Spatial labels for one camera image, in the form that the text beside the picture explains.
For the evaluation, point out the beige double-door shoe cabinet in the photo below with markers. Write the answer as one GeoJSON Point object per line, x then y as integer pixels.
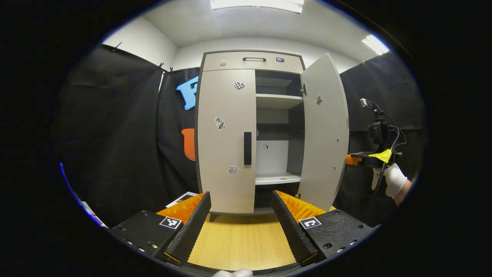
{"type": "Point", "coordinates": [273, 157]}

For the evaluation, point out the small ceiling light panel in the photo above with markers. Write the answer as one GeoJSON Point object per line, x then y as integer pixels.
{"type": "Point", "coordinates": [374, 44]}

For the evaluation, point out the cabinet shelf board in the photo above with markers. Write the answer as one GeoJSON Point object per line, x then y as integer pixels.
{"type": "Point", "coordinates": [276, 179]}
{"type": "Point", "coordinates": [278, 100]}

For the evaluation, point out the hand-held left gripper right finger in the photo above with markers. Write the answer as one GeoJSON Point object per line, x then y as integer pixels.
{"type": "Point", "coordinates": [292, 231]}

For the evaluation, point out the large ceiling light panel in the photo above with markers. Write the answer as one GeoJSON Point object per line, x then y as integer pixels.
{"type": "Point", "coordinates": [257, 4]}

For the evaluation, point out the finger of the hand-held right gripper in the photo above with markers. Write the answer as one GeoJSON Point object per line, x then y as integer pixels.
{"type": "Point", "coordinates": [359, 159]}

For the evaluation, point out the beige cabinet door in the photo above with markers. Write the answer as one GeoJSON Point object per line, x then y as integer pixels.
{"type": "Point", "coordinates": [324, 134]}
{"type": "Point", "coordinates": [226, 146]}

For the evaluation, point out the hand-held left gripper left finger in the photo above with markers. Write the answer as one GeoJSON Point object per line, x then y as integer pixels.
{"type": "Point", "coordinates": [192, 227]}

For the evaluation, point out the beige cabinet drawer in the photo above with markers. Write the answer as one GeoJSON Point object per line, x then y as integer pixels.
{"type": "Point", "coordinates": [292, 65]}

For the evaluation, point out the black backdrop cloth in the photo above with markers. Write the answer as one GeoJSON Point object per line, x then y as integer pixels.
{"type": "Point", "coordinates": [115, 134]}

